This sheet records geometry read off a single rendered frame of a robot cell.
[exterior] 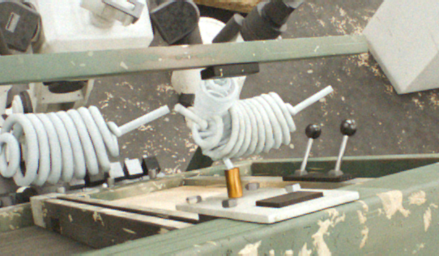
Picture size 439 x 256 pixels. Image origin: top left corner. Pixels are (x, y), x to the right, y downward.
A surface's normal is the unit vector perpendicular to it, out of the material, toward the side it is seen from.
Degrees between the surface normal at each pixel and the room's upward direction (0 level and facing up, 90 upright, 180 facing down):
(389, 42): 90
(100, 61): 32
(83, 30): 23
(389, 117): 0
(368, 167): 90
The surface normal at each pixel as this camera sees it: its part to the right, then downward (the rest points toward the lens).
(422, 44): -0.81, 0.18
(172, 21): 0.29, 0.35
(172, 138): 0.40, -0.54
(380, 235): 0.56, -0.02
